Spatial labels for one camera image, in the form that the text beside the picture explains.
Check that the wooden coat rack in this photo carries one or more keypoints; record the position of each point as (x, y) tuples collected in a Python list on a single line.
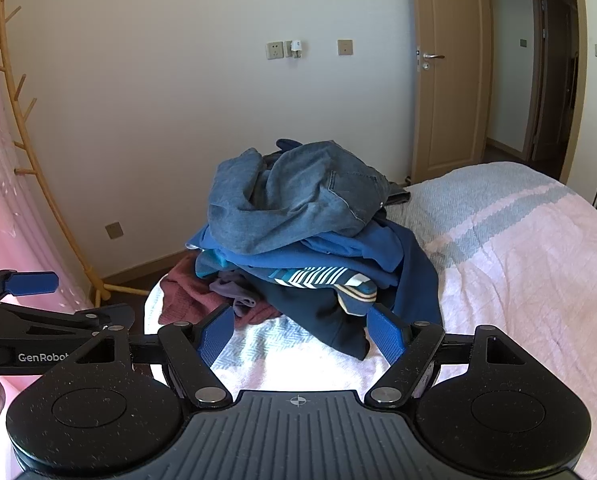
[(100, 285)]

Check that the pink curtain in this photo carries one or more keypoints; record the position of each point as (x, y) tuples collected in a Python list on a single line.
[(8, 210)]

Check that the pink and grey bed blanket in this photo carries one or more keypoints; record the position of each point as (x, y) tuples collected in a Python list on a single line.
[(503, 285)]

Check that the white plug adapter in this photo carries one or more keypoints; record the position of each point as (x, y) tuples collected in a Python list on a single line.
[(295, 48)]

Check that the dark wooden door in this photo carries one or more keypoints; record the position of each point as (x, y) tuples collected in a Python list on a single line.
[(553, 85)]

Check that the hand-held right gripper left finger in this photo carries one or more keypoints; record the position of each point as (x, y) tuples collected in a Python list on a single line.
[(213, 336)]

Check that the light wooden door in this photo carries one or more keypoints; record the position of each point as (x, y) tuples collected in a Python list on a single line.
[(453, 110)]

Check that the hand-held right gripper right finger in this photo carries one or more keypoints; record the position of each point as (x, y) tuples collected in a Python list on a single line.
[(386, 335)]

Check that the striped navy garment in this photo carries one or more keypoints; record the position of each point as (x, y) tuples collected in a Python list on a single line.
[(323, 276)]

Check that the maroon garment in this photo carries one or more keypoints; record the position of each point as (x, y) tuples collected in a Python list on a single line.
[(188, 290)]

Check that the grey purple garment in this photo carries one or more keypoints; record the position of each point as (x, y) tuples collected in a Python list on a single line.
[(228, 287)]

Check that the blue denim jeans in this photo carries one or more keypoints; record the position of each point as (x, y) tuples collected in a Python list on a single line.
[(288, 195)]

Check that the teal garment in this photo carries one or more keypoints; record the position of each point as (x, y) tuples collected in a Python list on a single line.
[(213, 262)]

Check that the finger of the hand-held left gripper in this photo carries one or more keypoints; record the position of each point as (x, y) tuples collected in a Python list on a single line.
[(33, 283), (38, 322)]

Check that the dark grey garment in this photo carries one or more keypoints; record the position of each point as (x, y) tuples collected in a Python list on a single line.
[(397, 196)]

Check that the beige wall socket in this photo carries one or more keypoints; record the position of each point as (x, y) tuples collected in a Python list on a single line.
[(274, 50), (113, 230)]

